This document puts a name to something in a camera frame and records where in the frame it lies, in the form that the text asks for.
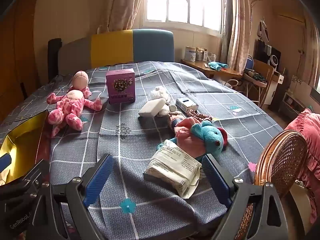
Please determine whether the purple cardboard box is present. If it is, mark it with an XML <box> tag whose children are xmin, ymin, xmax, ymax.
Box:
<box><xmin>105</xmin><ymin>68</ymin><xmax>137</xmax><ymax>105</ymax></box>

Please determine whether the gold lined box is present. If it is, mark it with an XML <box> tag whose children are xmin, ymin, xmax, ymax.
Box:
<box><xmin>0</xmin><ymin>110</ymin><xmax>52</xmax><ymax>185</ymax></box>

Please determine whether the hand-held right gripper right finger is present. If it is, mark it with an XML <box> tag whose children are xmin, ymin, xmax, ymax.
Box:
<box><xmin>201</xmin><ymin>154</ymin><xmax>289</xmax><ymax>240</ymax></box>

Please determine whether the white cabinet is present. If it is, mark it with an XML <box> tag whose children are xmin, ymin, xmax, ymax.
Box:
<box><xmin>262</xmin><ymin>70</ymin><xmax>285</xmax><ymax>105</ymax></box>

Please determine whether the blue plush toy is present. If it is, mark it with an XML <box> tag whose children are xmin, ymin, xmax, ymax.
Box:
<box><xmin>207</xmin><ymin>61</ymin><xmax>229</xmax><ymax>71</ymax></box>

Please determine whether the wooden board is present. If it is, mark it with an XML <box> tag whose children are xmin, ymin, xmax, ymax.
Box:
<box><xmin>252</xmin><ymin>60</ymin><xmax>275</xmax><ymax>108</ymax></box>

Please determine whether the white metal folding chair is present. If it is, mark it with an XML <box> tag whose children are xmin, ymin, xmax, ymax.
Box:
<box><xmin>241</xmin><ymin>55</ymin><xmax>269</xmax><ymax>103</ymax></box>

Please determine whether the white soft block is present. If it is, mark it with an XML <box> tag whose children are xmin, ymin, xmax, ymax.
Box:
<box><xmin>138</xmin><ymin>97</ymin><xmax>167</xmax><ymax>117</ymax></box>

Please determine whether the white printed paper bag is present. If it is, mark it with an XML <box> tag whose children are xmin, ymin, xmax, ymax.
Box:
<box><xmin>290</xmin><ymin>75</ymin><xmax>310</xmax><ymax>93</ymax></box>

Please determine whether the white plastic packet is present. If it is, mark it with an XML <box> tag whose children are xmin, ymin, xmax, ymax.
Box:
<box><xmin>143</xmin><ymin>139</ymin><xmax>202</xmax><ymax>199</ymax></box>

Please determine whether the window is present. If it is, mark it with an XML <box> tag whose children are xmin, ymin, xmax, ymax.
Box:
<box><xmin>142</xmin><ymin>0</ymin><xmax>224</xmax><ymax>34</ymax></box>

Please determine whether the low storage shelf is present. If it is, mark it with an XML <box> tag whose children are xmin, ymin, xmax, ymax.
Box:
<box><xmin>279</xmin><ymin>91</ymin><xmax>313</xmax><ymax>120</ymax></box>

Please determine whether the brown hair scrunchie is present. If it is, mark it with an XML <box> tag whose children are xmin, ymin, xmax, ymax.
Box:
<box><xmin>186</xmin><ymin>109</ymin><xmax>213</xmax><ymax>123</ymax></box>

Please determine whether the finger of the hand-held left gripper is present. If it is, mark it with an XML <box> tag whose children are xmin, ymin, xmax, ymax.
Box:
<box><xmin>14</xmin><ymin>159</ymin><xmax>51</xmax><ymax>194</ymax></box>
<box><xmin>0</xmin><ymin>153</ymin><xmax>13</xmax><ymax>172</ymax></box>

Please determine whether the blue plush elephant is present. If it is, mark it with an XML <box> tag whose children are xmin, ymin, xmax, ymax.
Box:
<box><xmin>170</xmin><ymin>120</ymin><xmax>227</xmax><ymax>161</ymax></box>

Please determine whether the wooden desk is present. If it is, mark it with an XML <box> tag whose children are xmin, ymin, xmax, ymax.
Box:
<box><xmin>180</xmin><ymin>59</ymin><xmax>244</xmax><ymax>80</ymax></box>

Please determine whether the small tissue pack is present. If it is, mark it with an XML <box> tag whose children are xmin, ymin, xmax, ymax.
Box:
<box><xmin>175</xmin><ymin>97</ymin><xmax>199</xmax><ymax>113</ymax></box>

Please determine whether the black panel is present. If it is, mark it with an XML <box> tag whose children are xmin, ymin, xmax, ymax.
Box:
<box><xmin>48</xmin><ymin>38</ymin><xmax>62</xmax><ymax>80</ymax></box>

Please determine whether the white handled bag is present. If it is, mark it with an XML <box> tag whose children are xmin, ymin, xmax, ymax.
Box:
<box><xmin>224</xmin><ymin>79</ymin><xmax>244</xmax><ymax>93</ymax></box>

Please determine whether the white round fan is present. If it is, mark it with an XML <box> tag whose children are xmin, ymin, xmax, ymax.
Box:
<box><xmin>267</xmin><ymin>55</ymin><xmax>281</xmax><ymax>67</ymax></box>

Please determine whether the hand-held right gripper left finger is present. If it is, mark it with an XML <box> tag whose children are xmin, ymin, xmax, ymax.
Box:
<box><xmin>34</xmin><ymin>154</ymin><xmax>114</xmax><ymax>240</ymax></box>

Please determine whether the black monitor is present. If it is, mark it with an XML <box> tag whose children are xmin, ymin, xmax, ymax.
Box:
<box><xmin>254</xmin><ymin>39</ymin><xmax>282</xmax><ymax>63</ymax></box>

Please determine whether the beige patterned curtain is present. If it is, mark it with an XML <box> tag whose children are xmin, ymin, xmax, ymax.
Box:
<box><xmin>96</xmin><ymin>0</ymin><xmax>148</xmax><ymax>34</ymax></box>
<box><xmin>220</xmin><ymin>0</ymin><xmax>255</xmax><ymax>67</ymax></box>

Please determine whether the white rabbit doll pink dress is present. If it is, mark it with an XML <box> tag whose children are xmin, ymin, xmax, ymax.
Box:
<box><xmin>147</xmin><ymin>86</ymin><xmax>207</xmax><ymax>158</ymax></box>

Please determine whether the grey yellow blue headboard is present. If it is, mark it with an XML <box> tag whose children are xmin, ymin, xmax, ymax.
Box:
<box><xmin>57</xmin><ymin>29</ymin><xmax>175</xmax><ymax>77</ymax></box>

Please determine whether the brown wicker chair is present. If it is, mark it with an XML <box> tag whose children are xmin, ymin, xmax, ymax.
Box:
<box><xmin>235</xmin><ymin>129</ymin><xmax>308</xmax><ymax>240</ymax></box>

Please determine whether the white tin can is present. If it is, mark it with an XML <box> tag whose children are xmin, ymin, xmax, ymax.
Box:
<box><xmin>185</xmin><ymin>46</ymin><xmax>197</xmax><ymax>62</ymax></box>

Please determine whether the pink spotted plush toy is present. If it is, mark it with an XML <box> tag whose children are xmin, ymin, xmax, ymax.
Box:
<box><xmin>47</xmin><ymin>70</ymin><xmax>103</xmax><ymax>137</ymax></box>

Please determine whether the pink ruffled cloth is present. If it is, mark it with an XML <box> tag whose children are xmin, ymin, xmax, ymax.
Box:
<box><xmin>285</xmin><ymin>108</ymin><xmax>320</xmax><ymax>224</ymax></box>

